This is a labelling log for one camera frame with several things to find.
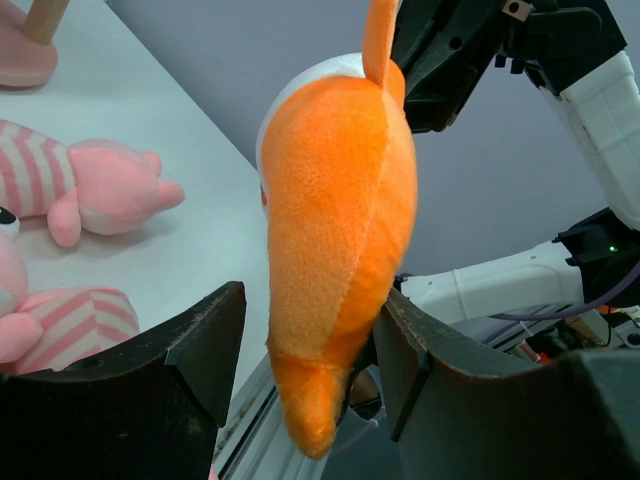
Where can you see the pink striped plush lower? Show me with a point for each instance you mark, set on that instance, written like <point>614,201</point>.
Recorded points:
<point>77,323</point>

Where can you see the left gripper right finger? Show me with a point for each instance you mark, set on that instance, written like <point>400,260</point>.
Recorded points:
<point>459,409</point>

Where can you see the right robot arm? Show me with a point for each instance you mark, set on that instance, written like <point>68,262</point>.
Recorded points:
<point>503,178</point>

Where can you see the pink plush with face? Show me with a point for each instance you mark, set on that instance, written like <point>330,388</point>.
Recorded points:
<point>19,331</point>

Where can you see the orange shark plush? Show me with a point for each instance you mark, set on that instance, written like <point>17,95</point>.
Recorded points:
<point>338,179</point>

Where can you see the aluminium rail frame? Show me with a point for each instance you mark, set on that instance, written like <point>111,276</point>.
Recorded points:
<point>254,443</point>

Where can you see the pink striped plush upper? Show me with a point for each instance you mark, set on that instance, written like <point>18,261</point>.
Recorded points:
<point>101,186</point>

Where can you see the pink striped plush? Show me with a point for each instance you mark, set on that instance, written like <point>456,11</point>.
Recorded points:
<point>101,186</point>
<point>77,323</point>

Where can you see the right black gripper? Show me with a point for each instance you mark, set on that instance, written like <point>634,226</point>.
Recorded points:
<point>444,48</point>

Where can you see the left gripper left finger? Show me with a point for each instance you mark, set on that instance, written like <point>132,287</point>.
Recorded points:
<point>148,408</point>

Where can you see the pink three-tier shelf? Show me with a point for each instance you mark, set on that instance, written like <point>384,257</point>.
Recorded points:
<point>28,55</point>

